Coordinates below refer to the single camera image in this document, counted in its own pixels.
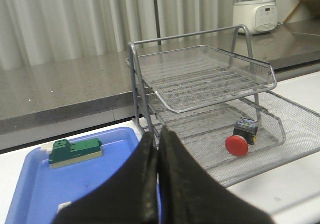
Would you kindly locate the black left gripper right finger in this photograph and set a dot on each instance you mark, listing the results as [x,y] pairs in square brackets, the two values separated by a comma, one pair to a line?
[190,196]

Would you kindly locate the blue plastic tray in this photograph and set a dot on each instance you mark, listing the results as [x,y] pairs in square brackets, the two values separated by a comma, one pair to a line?
[41,189]

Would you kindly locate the silver rack frame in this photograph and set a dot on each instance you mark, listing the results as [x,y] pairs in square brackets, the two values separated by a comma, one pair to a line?
[142,112]

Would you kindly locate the white grey terminal block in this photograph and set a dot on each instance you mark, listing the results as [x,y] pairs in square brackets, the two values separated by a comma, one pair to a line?
[63,205]

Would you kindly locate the red emergency stop button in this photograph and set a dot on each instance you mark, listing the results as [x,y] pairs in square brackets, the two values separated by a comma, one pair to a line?
[244,134]

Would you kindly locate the grey back counter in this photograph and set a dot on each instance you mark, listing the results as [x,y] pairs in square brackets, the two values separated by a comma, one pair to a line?
[44,101]

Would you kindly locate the silver mesh tray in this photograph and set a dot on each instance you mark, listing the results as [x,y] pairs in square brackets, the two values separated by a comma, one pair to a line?
[215,123]
[286,132]
[195,77]

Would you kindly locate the white blender appliance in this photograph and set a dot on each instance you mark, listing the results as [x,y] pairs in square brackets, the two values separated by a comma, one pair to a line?
[259,16]

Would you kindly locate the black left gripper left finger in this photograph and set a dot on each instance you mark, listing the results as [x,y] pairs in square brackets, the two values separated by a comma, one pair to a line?
[129,196]

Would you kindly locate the green switch module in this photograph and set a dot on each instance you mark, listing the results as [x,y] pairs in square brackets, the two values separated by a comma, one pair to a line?
[63,152]

